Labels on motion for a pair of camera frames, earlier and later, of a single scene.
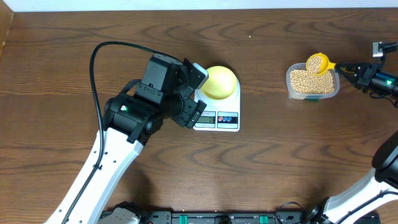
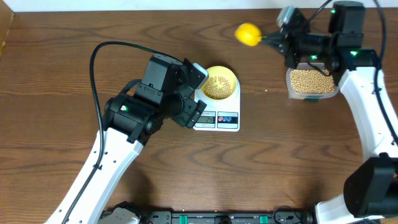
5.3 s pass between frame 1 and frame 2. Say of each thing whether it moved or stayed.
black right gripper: moved
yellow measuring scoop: moved
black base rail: stayed
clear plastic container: stayed
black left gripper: stayed
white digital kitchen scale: stayed
